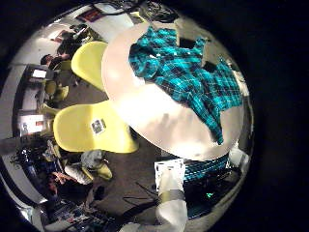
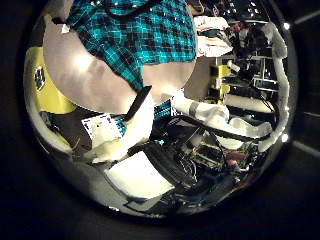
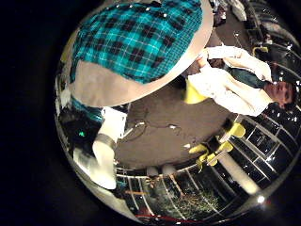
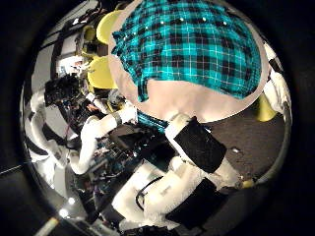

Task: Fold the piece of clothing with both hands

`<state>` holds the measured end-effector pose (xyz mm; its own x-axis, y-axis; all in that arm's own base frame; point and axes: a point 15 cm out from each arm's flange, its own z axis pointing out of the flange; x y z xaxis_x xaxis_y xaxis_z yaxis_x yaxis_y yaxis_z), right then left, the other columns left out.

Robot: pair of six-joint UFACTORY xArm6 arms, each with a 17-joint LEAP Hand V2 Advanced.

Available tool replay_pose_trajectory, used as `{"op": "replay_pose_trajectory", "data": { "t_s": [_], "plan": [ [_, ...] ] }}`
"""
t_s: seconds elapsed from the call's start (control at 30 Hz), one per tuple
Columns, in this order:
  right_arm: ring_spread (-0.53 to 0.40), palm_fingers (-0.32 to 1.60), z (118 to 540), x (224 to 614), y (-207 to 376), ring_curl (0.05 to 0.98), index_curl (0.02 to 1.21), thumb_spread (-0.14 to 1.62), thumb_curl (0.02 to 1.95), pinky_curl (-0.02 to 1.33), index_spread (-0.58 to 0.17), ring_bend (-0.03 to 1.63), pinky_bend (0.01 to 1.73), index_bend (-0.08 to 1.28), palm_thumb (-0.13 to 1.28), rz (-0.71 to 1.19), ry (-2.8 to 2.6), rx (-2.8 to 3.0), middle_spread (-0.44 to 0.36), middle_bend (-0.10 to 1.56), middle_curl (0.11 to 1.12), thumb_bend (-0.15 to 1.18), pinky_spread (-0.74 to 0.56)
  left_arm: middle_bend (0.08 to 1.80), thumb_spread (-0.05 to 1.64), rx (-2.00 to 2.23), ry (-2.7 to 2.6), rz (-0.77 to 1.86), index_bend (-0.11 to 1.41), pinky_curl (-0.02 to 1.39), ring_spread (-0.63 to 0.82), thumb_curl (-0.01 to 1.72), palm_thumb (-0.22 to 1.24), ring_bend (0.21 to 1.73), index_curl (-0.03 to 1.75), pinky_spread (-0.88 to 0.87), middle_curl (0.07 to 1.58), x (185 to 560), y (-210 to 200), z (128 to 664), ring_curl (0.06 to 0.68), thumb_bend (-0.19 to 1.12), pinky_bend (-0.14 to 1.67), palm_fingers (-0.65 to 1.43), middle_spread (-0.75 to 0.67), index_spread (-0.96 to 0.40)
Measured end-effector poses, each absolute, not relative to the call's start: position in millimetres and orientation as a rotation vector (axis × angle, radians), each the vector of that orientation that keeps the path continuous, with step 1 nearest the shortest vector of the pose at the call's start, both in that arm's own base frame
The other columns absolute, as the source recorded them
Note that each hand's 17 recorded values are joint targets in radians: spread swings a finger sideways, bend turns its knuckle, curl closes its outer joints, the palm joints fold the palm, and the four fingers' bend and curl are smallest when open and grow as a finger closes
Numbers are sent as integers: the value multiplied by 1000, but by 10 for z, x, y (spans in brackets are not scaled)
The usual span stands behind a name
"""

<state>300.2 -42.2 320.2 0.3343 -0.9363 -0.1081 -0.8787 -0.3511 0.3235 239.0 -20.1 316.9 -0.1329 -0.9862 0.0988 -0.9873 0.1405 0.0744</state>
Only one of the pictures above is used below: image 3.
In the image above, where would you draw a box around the teal black plaid garment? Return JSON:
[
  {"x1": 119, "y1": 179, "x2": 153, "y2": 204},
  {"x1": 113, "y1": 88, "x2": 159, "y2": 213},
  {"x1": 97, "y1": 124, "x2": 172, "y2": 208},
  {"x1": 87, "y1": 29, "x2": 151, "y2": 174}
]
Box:
[{"x1": 69, "y1": 0, "x2": 204, "y2": 85}]

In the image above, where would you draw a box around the yellow chair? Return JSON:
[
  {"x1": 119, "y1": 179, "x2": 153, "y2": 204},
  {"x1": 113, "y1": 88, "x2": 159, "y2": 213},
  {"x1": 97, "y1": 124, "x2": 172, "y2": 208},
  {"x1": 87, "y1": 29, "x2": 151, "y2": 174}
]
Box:
[
  {"x1": 196, "y1": 153, "x2": 219, "y2": 172},
  {"x1": 230, "y1": 122, "x2": 246, "y2": 138},
  {"x1": 188, "y1": 143, "x2": 209, "y2": 155},
  {"x1": 182, "y1": 79, "x2": 209, "y2": 105},
  {"x1": 215, "y1": 140, "x2": 234, "y2": 154}
]

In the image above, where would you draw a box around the white round stool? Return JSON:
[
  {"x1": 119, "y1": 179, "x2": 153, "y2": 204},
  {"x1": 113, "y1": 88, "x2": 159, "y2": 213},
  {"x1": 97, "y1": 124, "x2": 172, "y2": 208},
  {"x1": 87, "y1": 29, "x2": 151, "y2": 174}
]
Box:
[
  {"x1": 146, "y1": 166, "x2": 160, "y2": 178},
  {"x1": 162, "y1": 164, "x2": 178, "y2": 176}
]

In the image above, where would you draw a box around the teal fabric strip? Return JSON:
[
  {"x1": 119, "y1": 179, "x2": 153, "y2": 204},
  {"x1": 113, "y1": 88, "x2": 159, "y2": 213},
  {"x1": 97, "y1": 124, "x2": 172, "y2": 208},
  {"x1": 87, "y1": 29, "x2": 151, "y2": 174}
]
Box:
[{"x1": 71, "y1": 97, "x2": 103, "y2": 122}]

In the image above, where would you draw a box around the black control box green light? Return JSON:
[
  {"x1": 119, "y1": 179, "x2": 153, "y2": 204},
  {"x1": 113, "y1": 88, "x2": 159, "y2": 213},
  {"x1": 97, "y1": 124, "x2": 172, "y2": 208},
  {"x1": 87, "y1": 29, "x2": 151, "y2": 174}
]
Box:
[{"x1": 59, "y1": 107, "x2": 102, "y2": 149}]

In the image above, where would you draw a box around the person in white jacket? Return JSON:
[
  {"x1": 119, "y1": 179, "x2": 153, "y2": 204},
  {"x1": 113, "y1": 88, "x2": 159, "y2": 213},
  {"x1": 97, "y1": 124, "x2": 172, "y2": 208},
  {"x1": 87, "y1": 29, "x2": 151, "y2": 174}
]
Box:
[{"x1": 184, "y1": 45, "x2": 299, "y2": 118}]

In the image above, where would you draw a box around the white round column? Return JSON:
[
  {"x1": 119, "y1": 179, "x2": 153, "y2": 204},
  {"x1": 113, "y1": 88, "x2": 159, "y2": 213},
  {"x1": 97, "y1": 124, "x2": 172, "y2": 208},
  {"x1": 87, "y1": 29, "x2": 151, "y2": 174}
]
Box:
[{"x1": 217, "y1": 153, "x2": 261, "y2": 195}]

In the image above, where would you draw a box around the thin floor cable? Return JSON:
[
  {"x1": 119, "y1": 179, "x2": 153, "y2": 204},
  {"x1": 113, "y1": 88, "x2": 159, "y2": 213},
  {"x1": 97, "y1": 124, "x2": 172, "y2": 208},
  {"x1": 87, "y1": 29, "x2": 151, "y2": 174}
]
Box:
[{"x1": 125, "y1": 121, "x2": 181, "y2": 142}]

